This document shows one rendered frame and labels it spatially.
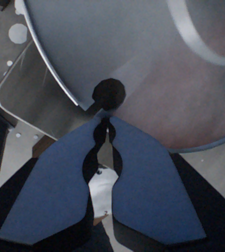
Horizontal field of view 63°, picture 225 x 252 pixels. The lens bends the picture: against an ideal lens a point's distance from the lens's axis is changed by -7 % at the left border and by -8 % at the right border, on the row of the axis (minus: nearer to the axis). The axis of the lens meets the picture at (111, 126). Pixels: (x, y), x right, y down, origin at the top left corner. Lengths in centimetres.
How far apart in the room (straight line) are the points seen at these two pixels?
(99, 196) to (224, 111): 68
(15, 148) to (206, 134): 100
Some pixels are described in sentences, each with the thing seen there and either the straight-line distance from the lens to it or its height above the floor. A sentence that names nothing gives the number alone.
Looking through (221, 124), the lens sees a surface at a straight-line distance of 21.
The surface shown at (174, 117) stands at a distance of 16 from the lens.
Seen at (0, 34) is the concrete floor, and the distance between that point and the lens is 91.
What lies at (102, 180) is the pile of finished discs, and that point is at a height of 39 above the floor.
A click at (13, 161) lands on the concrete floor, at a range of 115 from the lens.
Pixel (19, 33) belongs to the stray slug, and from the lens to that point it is 25.
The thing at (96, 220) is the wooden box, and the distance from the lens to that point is 102.
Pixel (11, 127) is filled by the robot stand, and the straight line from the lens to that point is 101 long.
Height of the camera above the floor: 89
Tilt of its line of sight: 55 degrees down
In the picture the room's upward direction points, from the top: 147 degrees clockwise
